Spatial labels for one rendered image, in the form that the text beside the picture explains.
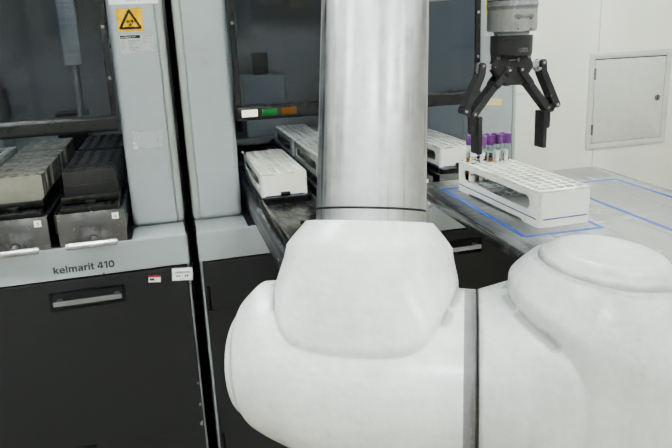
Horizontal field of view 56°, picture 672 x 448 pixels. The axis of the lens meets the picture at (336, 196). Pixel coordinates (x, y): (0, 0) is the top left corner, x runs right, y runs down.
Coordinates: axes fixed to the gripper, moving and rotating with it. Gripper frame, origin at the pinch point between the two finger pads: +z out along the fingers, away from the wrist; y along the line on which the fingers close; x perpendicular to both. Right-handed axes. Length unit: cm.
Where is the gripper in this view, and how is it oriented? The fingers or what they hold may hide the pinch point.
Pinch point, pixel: (508, 144)
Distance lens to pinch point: 125.3
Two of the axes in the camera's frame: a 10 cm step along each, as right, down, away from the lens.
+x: -2.7, -2.3, 9.3
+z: 0.4, 9.7, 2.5
